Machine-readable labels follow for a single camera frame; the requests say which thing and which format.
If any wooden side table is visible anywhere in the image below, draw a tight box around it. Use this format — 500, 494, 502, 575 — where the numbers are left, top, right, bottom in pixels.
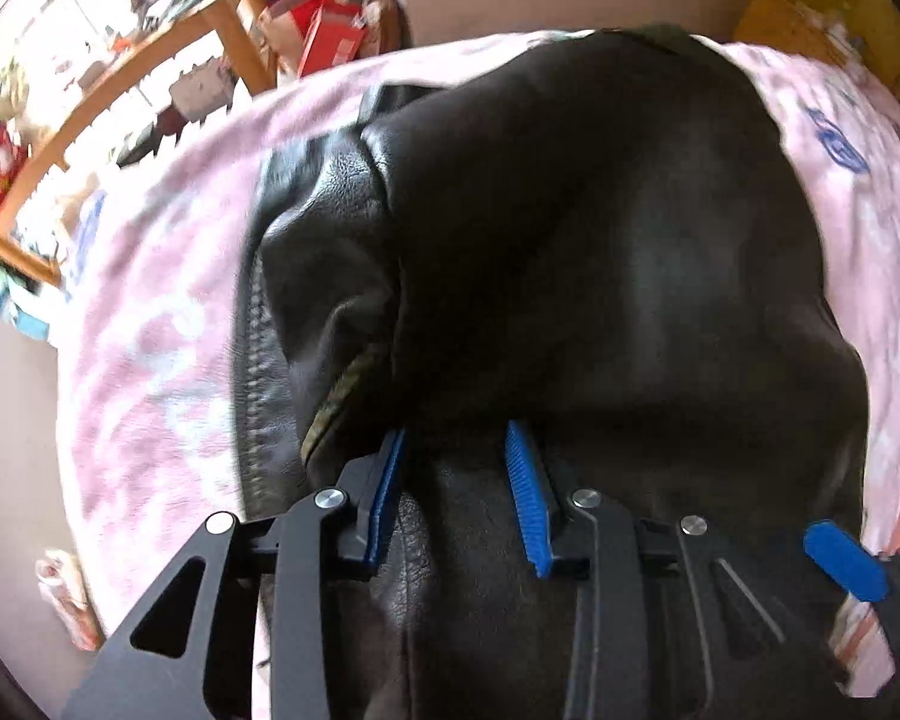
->
0, 0, 278, 286

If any black leather jacket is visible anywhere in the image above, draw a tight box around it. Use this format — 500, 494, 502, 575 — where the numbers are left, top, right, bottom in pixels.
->
233, 26, 868, 718

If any red gift bag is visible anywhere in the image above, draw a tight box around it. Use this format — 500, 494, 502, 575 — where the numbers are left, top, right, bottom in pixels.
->
258, 0, 365, 78

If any pink patterned bed blanket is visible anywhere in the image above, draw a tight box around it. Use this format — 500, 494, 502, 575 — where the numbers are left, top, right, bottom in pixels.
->
53, 28, 900, 699

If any wooden nightstand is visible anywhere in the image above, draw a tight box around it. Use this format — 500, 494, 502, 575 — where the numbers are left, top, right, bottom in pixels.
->
733, 0, 862, 67

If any brown paper bag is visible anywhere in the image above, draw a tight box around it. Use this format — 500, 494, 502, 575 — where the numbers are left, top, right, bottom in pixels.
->
357, 0, 403, 59

